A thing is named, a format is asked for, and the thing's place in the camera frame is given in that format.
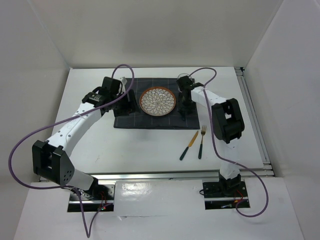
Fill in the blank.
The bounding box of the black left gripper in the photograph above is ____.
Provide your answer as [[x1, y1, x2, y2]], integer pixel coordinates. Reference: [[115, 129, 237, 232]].
[[110, 89, 141, 118]]

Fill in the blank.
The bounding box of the dark checked cloth placemat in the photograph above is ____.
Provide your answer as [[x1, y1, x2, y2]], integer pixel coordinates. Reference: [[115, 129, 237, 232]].
[[113, 77, 200, 130]]

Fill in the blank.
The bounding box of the gold fork green handle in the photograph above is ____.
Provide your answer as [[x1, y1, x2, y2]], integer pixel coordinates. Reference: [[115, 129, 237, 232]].
[[198, 125, 207, 159]]

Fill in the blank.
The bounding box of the floral patterned ceramic plate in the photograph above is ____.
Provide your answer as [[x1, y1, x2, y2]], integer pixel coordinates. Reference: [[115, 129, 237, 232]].
[[139, 86, 177, 117]]

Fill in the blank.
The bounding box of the clear drinking glass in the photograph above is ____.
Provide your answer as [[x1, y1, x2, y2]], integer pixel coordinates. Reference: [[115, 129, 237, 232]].
[[176, 73, 194, 92]]

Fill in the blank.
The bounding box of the gold knife green handle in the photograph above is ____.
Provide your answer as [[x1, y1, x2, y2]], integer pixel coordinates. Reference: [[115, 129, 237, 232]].
[[179, 131, 199, 161]]

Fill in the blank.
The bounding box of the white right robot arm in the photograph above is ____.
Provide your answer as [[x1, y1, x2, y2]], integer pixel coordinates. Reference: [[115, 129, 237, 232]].
[[176, 75, 245, 196]]

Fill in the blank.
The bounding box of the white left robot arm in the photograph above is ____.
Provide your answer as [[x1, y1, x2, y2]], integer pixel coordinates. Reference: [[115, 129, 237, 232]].
[[32, 77, 138, 200]]

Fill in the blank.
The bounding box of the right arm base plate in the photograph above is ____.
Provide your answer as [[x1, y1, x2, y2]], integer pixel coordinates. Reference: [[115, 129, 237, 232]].
[[199, 181, 250, 210]]

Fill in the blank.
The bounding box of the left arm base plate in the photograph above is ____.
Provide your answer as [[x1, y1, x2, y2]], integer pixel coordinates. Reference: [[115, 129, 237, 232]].
[[67, 181, 116, 213]]

